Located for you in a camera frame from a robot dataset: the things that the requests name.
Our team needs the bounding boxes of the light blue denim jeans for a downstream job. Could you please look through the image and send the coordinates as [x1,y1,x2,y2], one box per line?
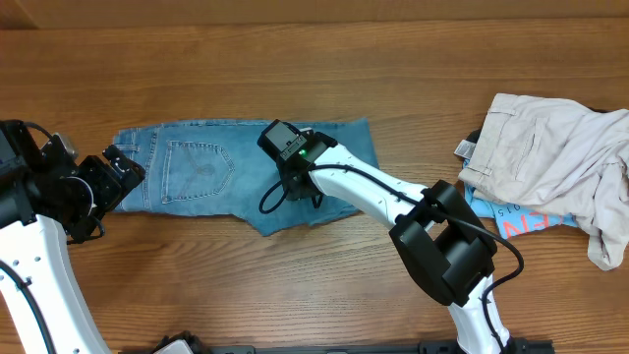
[113,119,357,236]

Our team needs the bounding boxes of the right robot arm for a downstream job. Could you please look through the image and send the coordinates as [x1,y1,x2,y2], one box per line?
[257,120,516,353]

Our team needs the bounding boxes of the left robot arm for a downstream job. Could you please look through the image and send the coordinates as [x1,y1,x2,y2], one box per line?
[1,120,145,354]

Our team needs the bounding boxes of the blue printed t-shirt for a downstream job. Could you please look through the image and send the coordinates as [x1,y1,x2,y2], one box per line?
[464,183,578,239]

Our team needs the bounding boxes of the beige cotton trousers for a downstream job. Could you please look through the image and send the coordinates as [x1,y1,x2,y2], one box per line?
[459,93,628,270]

